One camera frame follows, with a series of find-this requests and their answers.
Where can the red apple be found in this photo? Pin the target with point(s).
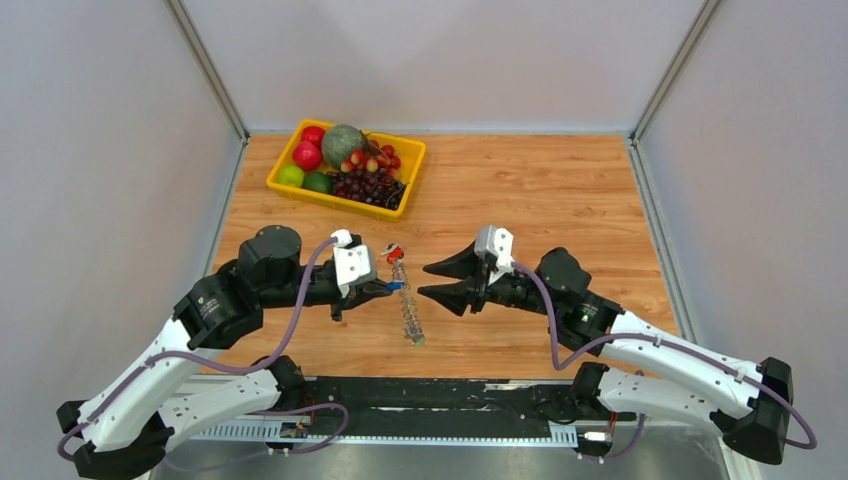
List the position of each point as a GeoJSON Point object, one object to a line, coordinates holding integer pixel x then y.
{"type": "Point", "coordinates": [313, 134]}
{"type": "Point", "coordinates": [307, 156]}

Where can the yellow plastic tray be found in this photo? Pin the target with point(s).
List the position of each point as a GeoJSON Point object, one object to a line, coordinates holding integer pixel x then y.
{"type": "Point", "coordinates": [411, 153]}

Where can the red apple lower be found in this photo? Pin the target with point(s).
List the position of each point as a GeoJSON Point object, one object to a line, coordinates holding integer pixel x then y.
{"type": "Point", "coordinates": [307, 156]}

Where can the dark purple grape bunch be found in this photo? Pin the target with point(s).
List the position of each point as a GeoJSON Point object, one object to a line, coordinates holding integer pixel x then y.
{"type": "Point", "coordinates": [377, 189]}

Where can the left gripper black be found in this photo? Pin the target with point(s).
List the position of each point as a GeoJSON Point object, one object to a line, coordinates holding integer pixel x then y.
{"type": "Point", "coordinates": [357, 294]}

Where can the light green lime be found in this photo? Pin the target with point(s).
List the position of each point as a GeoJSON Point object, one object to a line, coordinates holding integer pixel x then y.
{"type": "Point", "coordinates": [291, 176]}

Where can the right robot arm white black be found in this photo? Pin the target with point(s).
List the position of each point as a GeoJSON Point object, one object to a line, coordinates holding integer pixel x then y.
{"type": "Point", "coordinates": [746, 403]}

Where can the grey disc keyring with rings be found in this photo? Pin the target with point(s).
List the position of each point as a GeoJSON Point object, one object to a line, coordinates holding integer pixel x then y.
{"type": "Point", "coordinates": [412, 327]}

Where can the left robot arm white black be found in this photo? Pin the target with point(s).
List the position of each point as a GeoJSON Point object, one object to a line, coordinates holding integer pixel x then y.
{"type": "Point", "coordinates": [177, 387]}

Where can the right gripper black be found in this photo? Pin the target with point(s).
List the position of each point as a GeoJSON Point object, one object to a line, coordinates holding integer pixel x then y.
{"type": "Point", "coordinates": [456, 296]}

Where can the red tag key bunch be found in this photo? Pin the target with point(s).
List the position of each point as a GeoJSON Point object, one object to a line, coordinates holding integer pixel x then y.
{"type": "Point", "coordinates": [393, 253]}

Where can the red apple upper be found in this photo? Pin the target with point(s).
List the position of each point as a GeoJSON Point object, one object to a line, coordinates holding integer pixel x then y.
{"type": "Point", "coordinates": [313, 134]}

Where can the dark green lime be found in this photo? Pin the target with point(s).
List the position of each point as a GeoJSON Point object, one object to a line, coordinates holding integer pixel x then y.
{"type": "Point", "coordinates": [318, 182]}

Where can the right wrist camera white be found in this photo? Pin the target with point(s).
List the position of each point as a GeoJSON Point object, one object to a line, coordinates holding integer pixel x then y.
{"type": "Point", "coordinates": [493, 246]}

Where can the green melon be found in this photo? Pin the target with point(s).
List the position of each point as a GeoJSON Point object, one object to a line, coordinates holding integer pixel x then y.
{"type": "Point", "coordinates": [339, 142]}

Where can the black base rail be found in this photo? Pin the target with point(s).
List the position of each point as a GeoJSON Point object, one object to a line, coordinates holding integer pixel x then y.
{"type": "Point", "coordinates": [429, 411]}

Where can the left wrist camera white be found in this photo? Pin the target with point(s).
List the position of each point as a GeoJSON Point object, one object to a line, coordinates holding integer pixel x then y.
{"type": "Point", "coordinates": [353, 260]}

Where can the red cherry bunch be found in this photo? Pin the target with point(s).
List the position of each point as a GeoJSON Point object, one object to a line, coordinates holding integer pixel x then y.
{"type": "Point", "coordinates": [374, 159]}

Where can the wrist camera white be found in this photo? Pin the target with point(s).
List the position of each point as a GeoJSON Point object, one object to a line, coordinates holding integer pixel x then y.
{"type": "Point", "coordinates": [353, 260]}
{"type": "Point", "coordinates": [493, 246]}

